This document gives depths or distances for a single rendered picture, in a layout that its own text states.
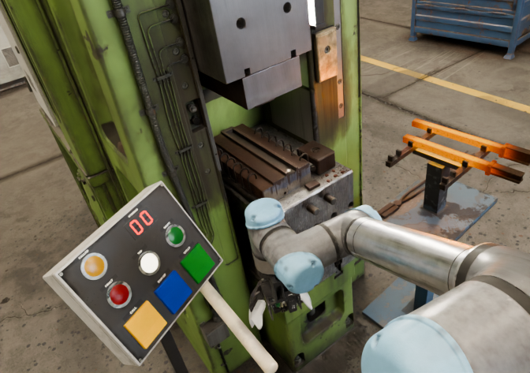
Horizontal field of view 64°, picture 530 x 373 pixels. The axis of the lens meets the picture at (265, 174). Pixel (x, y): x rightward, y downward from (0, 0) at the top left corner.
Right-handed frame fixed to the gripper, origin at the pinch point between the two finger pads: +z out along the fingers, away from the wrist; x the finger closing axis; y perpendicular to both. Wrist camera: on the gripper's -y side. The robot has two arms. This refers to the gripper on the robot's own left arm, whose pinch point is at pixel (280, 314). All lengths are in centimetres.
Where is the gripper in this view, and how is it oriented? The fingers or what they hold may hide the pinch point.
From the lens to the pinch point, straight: 108.7
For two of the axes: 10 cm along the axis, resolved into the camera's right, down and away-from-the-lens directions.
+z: 1.4, 8.1, 5.7
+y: 3.1, 5.1, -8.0
